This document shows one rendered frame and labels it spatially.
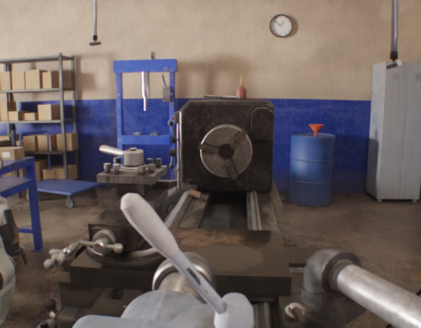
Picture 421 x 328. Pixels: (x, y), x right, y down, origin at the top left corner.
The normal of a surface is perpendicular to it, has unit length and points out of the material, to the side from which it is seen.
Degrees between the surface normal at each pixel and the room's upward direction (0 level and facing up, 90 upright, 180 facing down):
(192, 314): 0
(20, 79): 90
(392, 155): 90
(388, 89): 90
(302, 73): 90
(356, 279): 45
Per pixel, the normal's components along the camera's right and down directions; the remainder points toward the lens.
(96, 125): -0.09, 0.18
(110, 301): 0.00, -0.98
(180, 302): 0.30, -0.94
